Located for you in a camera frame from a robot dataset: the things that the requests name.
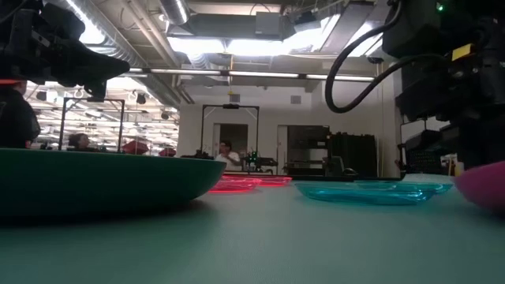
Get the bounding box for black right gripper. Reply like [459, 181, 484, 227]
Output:
[395, 15, 505, 121]

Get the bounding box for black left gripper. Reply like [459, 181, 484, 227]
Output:
[0, 0, 131, 99]

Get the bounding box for clear blue plastic plate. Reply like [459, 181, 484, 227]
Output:
[354, 180, 455, 195]
[294, 184, 436, 207]

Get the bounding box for clear pink plastic plate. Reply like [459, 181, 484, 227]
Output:
[223, 174, 294, 188]
[208, 177, 262, 194]

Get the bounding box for person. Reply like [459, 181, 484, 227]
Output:
[67, 133, 99, 153]
[0, 80, 42, 150]
[215, 140, 242, 173]

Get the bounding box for black equipment cart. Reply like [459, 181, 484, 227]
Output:
[398, 120, 451, 174]

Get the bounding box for black cabinet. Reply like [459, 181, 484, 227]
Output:
[329, 133, 378, 178]

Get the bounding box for large dark green plate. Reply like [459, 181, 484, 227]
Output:
[0, 148, 228, 219]

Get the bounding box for black bench equipment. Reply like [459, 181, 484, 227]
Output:
[181, 149, 216, 161]

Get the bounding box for dark metal shelf unit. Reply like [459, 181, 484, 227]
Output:
[286, 125, 331, 177]

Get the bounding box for dark door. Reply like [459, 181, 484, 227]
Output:
[212, 122, 249, 173]

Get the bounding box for long ceiling light strip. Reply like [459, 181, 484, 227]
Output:
[128, 67, 376, 83]

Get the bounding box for grey ceiling unit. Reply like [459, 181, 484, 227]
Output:
[254, 11, 295, 40]

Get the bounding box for black robot station with lights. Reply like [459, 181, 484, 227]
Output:
[241, 150, 279, 175]

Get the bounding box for green table mat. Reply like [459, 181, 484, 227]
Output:
[0, 173, 505, 284]

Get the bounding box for black gantry frame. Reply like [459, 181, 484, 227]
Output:
[200, 103, 260, 174]
[58, 96, 126, 152]

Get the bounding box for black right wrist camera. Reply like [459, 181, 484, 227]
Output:
[381, 0, 449, 59]

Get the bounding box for black camera cable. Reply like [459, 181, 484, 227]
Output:
[324, 0, 449, 114]

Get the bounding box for silver round air duct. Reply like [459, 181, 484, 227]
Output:
[159, 0, 190, 25]

